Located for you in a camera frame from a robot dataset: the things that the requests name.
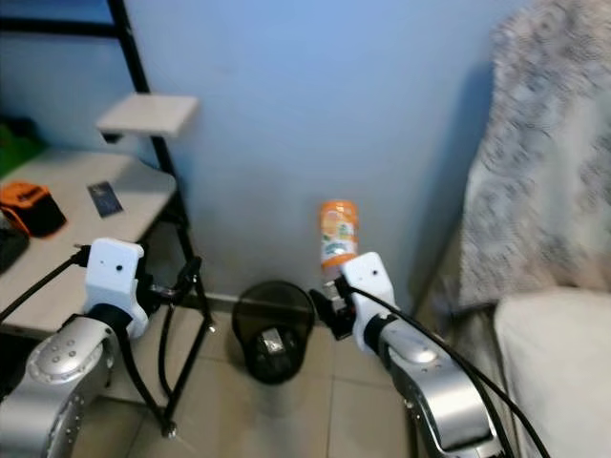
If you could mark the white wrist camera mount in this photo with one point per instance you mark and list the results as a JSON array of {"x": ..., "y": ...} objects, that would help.
[
  {"x": 368, "y": 277},
  {"x": 115, "y": 272}
]

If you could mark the white desk with black frame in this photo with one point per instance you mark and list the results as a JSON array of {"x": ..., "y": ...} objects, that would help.
[{"x": 143, "y": 191}]

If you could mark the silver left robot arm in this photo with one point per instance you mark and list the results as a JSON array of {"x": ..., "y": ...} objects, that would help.
[{"x": 57, "y": 382}]

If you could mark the orange and black box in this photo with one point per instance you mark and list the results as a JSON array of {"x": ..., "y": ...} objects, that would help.
[{"x": 31, "y": 208}]

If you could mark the dark blue card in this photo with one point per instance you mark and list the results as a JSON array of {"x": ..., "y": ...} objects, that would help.
[{"x": 106, "y": 198}]

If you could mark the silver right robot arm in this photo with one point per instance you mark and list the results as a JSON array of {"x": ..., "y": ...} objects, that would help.
[{"x": 439, "y": 391}]

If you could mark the grey patterned curtain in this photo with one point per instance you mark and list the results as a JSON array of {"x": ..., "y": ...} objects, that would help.
[{"x": 535, "y": 172}]

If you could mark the small white shelf board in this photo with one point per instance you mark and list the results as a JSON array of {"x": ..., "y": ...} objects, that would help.
[{"x": 148, "y": 113}]

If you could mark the orange label plastic bottle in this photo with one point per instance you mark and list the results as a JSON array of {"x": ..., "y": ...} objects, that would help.
[{"x": 339, "y": 231}]

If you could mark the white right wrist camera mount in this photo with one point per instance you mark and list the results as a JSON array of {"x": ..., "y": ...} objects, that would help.
[{"x": 368, "y": 277}]

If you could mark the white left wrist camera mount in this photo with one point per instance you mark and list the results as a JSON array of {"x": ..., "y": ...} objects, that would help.
[{"x": 115, "y": 272}]

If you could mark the black mesh trash bin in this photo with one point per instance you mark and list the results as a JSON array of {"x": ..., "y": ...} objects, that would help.
[{"x": 274, "y": 329}]

